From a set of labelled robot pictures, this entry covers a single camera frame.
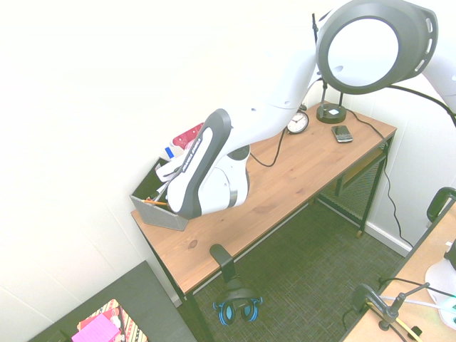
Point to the pink sticky note block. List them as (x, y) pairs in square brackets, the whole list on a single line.
[(98, 329)]

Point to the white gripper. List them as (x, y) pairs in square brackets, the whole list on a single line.
[(170, 169)]

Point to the black round alarm clock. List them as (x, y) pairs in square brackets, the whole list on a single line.
[(297, 123)]

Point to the orange pencil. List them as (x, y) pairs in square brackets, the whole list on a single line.
[(155, 202)]

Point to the light wooden table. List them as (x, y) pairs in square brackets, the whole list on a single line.
[(409, 263)]

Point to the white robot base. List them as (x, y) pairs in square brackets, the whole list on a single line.
[(438, 278)]

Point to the red black wrist camera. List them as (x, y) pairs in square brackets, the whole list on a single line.
[(187, 137)]

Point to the blue white marker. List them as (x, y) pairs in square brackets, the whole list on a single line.
[(169, 152)]

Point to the black desk lamp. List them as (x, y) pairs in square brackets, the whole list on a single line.
[(331, 114)]

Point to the white pen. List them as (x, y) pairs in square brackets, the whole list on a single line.
[(159, 192)]

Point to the black blue headphones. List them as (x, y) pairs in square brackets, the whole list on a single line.
[(237, 295)]

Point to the grey fabric desk organizer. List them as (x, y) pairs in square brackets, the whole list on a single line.
[(156, 217)]

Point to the white green power strip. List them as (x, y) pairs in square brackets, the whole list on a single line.
[(449, 308)]

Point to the wooden desk black frame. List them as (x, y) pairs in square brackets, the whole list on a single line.
[(285, 185)]

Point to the black table clamp stand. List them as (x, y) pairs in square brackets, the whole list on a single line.
[(374, 299)]

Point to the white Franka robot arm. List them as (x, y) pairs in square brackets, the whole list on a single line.
[(285, 89)]

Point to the black headphone hook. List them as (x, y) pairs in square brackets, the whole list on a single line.
[(222, 256)]

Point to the patterned red striped box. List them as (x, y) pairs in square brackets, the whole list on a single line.
[(132, 327)]

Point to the black cabinet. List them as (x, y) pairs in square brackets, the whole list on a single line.
[(142, 292)]

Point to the black mobile phone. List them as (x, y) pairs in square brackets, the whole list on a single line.
[(342, 134)]

